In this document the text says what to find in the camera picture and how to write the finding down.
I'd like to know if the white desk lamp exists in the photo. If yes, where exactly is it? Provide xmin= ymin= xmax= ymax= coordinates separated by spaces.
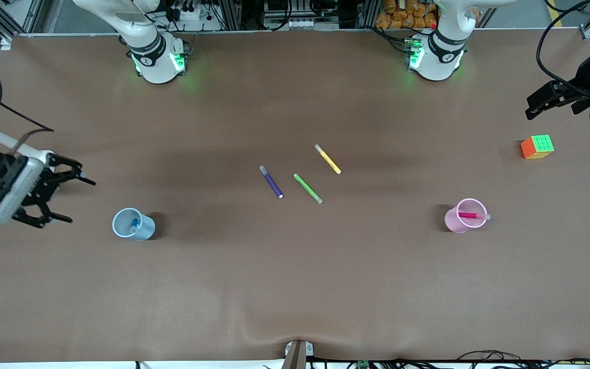
xmin=0 ymin=119 xmax=59 ymax=198

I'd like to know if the colourful puzzle cube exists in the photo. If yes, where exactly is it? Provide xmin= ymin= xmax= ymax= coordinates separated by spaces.
xmin=520 ymin=134 xmax=555 ymax=160

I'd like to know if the light blue cup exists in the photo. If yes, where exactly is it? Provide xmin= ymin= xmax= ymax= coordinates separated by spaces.
xmin=112 ymin=208 xmax=156 ymax=242

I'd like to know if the pink cup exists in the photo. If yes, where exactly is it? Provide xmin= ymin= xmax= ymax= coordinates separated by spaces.
xmin=444 ymin=198 xmax=488 ymax=234

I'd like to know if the orange snack bag pile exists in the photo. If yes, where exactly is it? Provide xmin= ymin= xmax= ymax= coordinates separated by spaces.
xmin=375 ymin=0 xmax=439 ymax=30

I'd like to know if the white power strip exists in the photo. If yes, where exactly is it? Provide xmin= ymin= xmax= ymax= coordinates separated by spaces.
xmin=178 ymin=6 xmax=208 ymax=22

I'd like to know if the purple marker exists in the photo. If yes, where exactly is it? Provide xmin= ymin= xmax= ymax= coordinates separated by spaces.
xmin=259 ymin=165 xmax=285 ymax=199

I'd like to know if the yellow marker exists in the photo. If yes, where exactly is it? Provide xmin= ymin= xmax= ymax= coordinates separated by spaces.
xmin=314 ymin=143 xmax=342 ymax=175

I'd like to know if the green marker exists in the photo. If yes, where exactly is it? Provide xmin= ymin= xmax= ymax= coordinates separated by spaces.
xmin=293 ymin=173 xmax=324 ymax=205

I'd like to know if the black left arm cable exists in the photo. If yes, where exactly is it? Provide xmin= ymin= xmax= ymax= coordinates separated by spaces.
xmin=537 ymin=0 xmax=590 ymax=98

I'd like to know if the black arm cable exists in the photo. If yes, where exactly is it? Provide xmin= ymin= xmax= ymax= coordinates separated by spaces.
xmin=0 ymin=102 xmax=55 ymax=154
xmin=537 ymin=0 xmax=590 ymax=98

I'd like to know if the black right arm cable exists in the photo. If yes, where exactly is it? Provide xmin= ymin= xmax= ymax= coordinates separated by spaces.
xmin=0 ymin=102 xmax=55 ymax=154

